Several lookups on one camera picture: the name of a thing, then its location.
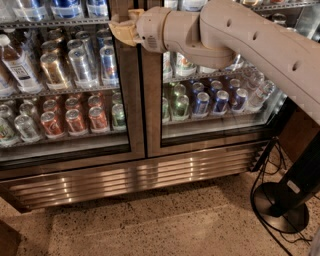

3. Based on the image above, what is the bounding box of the glass fridge door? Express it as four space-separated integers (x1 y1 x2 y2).
142 4 319 157
0 0 144 182

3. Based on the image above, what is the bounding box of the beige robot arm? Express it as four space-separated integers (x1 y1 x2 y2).
109 0 320 124

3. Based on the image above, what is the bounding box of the green soda can left door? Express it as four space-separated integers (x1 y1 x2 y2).
112 104 126 130

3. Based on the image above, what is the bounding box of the stainless fridge bottom grille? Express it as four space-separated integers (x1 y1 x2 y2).
1 140 268 212

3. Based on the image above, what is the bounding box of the white green soda can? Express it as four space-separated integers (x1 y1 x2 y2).
199 66 219 74
175 52 196 77

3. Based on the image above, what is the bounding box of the silver tall can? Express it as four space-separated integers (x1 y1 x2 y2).
68 48 98 89

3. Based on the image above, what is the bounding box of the white green soda can right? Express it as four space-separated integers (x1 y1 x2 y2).
199 66 219 74

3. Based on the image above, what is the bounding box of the gold drink can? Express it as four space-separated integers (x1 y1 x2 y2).
40 53 71 91

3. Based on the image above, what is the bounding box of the green can lower right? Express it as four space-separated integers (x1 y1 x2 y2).
172 95 189 121

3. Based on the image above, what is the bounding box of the orange soda can right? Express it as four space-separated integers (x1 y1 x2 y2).
89 107 108 132

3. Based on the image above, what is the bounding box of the orange soda can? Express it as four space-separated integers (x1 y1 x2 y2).
65 109 88 136
41 111 65 139
89 107 108 132

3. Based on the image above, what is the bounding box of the orange soda can middle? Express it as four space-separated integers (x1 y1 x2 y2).
65 109 88 136

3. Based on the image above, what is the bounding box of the brown tea bottle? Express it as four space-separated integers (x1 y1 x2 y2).
0 34 44 94

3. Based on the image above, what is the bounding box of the orange soda can left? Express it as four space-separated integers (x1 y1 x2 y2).
41 111 65 139

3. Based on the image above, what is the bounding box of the silver can lower left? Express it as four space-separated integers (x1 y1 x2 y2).
14 115 42 142

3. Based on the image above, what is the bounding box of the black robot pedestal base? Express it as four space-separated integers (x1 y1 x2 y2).
253 133 320 234

